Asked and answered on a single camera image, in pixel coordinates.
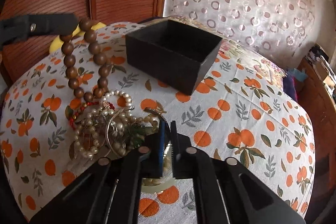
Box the white pearl necklace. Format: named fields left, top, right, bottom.
left=73, top=90, right=161, bottom=160

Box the brown wooden bead necklace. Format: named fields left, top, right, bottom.
left=59, top=18, right=112, bottom=102

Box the silver bangle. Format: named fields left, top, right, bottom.
left=105, top=106, right=135, bottom=157

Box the black jewelry box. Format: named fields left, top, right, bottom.
left=125, top=20, right=222, bottom=96

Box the orange print bedsheet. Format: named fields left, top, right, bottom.
left=1, top=22, right=315, bottom=219

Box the dark blue blanket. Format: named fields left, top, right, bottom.
left=283, top=72, right=298, bottom=102

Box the wooden side cabinet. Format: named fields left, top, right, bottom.
left=297, top=59, right=335, bottom=223

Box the teal cloth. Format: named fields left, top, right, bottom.
left=287, top=68, right=308, bottom=83

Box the clutter pile on cabinet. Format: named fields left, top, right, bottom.
left=305, top=43, right=335, bottom=101

